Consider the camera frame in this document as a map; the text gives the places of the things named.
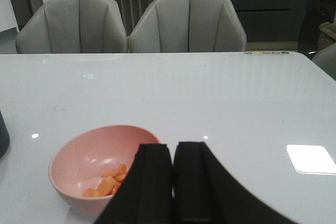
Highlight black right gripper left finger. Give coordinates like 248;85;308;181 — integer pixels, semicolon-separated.
95;144;172;223

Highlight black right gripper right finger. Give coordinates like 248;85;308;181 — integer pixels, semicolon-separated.
173;142;293;223

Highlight orange ham slices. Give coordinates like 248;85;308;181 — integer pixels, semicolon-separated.
82;163;128;197

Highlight pink plastic bowl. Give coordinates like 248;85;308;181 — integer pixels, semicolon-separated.
48;125;160;216

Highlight coloured sticker strip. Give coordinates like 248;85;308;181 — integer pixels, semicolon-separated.
244;51;291;55

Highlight dark blue saucepan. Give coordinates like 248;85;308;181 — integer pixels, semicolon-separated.
0;113;10;158

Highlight right grey upholstered chair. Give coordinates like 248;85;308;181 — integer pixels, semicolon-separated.
128;0;247;53

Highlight grey upholstered chair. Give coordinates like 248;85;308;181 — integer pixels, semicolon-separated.
15;0;127;54
128;0;247;53

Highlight grey chair at right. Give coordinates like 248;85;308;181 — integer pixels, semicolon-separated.
312;44;336;80

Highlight left grey upholstered chair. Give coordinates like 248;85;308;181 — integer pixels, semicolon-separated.
15;0;127;54

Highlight dark grey counter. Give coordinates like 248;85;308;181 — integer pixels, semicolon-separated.
209;0;336;43

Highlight beige cushion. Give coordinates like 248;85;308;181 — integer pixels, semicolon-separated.
319;22;336;40

